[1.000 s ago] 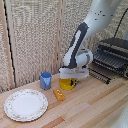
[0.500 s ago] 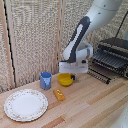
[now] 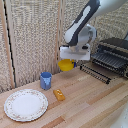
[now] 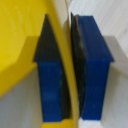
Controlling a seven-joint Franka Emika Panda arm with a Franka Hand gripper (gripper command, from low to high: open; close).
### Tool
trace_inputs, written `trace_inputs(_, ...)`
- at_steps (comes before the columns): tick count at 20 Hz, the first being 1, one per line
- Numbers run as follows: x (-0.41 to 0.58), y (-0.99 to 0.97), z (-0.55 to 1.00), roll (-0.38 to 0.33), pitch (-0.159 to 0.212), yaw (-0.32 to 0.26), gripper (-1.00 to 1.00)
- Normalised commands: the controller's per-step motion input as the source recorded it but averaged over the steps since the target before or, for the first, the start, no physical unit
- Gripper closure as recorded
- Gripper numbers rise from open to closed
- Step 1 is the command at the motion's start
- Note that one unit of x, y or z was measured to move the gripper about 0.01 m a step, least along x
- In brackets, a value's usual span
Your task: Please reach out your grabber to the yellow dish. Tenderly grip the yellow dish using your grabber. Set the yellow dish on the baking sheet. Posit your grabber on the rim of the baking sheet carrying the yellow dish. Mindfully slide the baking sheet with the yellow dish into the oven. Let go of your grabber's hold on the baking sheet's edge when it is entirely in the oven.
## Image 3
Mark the open oven door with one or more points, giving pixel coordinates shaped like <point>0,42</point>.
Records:
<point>95,73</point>

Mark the woven beige folding screen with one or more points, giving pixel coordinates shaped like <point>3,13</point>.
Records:
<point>33,40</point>

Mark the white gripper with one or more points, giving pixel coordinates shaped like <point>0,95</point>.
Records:
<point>75,53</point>

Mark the yellow bowl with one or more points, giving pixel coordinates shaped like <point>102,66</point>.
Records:
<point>66,65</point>

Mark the silver toaster oven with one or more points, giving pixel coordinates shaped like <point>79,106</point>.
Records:
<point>115,46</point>

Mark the blue cup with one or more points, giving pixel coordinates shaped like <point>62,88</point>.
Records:
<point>45,81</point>

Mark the white plate with patterned rim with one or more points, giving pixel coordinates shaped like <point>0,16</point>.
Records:
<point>26,105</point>

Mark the ribbed metal oven tray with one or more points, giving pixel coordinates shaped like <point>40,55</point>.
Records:
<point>108,60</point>

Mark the orange rectangular block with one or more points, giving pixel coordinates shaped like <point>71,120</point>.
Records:
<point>59,95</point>

